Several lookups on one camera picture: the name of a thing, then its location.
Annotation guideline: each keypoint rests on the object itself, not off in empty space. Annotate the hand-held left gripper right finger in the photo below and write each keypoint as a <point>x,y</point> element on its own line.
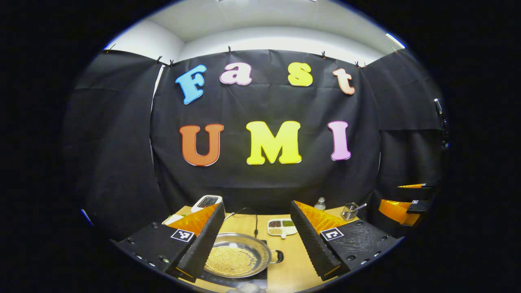
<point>313,244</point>

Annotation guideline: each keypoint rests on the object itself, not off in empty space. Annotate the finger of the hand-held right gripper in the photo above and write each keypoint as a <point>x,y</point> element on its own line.
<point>392,209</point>
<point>425,186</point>

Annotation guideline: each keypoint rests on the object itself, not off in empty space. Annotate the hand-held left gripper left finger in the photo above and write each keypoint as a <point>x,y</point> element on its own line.
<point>205,244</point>

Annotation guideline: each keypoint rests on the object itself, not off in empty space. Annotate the pile of soybeans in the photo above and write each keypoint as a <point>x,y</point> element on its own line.
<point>232,260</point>

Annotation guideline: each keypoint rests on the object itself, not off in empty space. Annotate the black induction cooktop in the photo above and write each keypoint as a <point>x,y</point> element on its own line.
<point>228,283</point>

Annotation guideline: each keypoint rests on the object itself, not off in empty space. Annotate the stainless steel pot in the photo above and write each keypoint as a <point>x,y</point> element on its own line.
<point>260,248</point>

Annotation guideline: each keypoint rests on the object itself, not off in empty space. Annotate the white divided dish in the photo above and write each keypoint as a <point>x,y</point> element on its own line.
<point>290,231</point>

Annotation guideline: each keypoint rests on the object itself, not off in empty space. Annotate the silver utensil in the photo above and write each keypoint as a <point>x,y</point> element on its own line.
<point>361,207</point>

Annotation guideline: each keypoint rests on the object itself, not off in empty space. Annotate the heap of green mung beans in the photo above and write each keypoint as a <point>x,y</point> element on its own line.
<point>288,223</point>

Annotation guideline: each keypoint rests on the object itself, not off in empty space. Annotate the small heap of yellow beans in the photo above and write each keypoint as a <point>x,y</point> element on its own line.
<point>275,231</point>

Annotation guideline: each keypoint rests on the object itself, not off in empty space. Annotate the green label drink bottle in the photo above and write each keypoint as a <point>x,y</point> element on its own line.
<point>320,204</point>

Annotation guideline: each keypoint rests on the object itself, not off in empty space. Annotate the pale rectangular plate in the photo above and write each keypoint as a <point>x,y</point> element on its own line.
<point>173,219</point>

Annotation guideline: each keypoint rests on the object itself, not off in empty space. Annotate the white toaster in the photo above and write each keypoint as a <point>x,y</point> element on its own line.
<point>205,201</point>

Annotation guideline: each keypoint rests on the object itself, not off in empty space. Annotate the small ceiling light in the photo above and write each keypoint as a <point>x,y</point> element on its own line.
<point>395,40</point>

